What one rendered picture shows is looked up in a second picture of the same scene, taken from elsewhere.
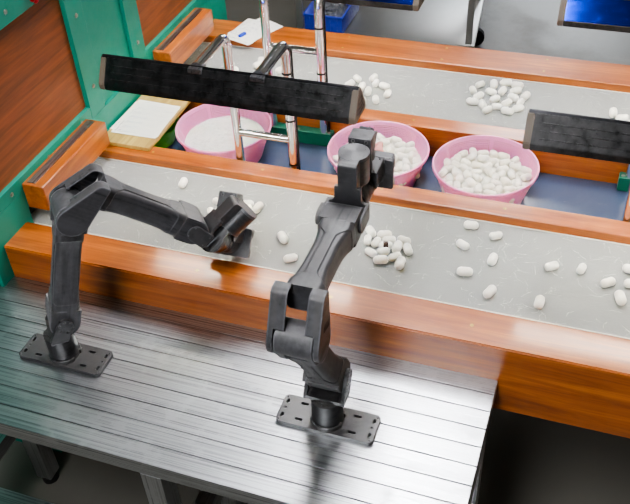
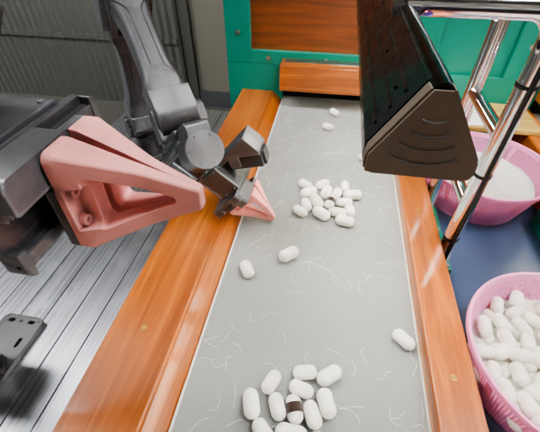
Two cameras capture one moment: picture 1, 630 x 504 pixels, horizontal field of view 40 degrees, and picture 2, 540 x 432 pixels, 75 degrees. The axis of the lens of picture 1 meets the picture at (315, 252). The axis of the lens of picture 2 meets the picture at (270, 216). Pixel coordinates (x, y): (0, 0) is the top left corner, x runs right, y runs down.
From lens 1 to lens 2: 1.70 m
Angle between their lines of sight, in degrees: 56
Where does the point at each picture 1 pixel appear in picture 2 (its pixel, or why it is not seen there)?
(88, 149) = (355, 79)
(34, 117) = (333, 16)
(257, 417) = (26, 297)
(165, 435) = not seen: hidden behind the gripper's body
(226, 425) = not seen: hidden behind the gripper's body
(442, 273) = not seen: outside the picture
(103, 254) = (234, 129)
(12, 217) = (261, 75)
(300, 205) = (371, 266)
